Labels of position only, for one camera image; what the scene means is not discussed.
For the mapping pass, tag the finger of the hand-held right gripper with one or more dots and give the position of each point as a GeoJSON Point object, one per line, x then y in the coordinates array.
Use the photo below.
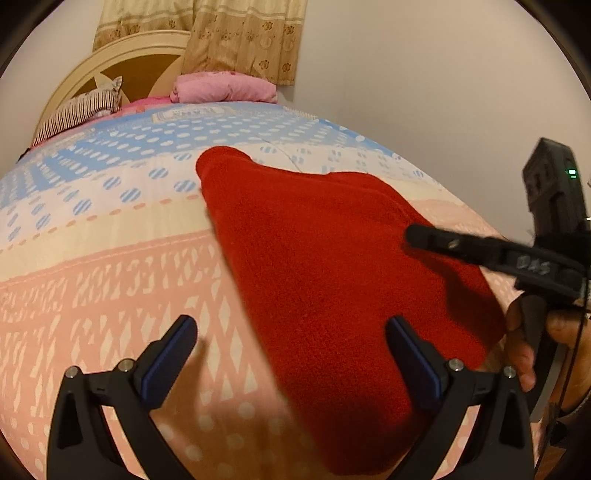
{"type": "Point", "coordinates": [452, 244]}

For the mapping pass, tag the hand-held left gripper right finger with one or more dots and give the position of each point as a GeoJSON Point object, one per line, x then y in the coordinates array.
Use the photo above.
{"type": "Point", "coordinates": [415, 364]}

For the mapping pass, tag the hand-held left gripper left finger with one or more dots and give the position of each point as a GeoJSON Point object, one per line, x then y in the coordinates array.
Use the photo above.
{"type": "Point", "coordinates": [168, 360]}

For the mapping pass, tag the red knit garment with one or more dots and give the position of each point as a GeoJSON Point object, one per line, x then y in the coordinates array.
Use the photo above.
{"type": "Point", "coordinates": [332, 277]}

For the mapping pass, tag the person's right hand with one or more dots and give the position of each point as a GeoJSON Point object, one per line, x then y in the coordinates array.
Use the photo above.
{"type": "Point", "coordinates": [517, 355]}

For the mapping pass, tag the pink polka-dot bedspread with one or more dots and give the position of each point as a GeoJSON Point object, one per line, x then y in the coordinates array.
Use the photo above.
{"type": "Point", "coordinates": [92, 277]}

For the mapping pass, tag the pink cloth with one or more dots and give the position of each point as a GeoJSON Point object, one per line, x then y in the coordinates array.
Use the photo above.
{"type": "Point", "coordinates": [143, 105]}

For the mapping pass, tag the striped pillow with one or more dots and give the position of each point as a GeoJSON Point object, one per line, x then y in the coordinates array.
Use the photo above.
{"type": "Point", "coordinates": [78, 113]}

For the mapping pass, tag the pink pillow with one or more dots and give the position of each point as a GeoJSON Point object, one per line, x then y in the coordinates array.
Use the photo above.
{"type": "Point", "coordinates": [221, 87]}

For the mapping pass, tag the brown floral curtain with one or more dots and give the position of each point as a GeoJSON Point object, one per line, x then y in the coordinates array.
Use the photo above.
{"type": "Point", "coordinates": [249, 41]}

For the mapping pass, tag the cream round wooden headboard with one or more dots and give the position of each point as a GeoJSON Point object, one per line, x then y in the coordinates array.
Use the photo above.
{"type": "Point", "coordinates": [138, 50]}

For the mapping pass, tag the pale cream curtain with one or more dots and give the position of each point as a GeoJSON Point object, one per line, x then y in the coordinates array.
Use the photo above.
{"type": "Point", "coordinates": [138, 18]}

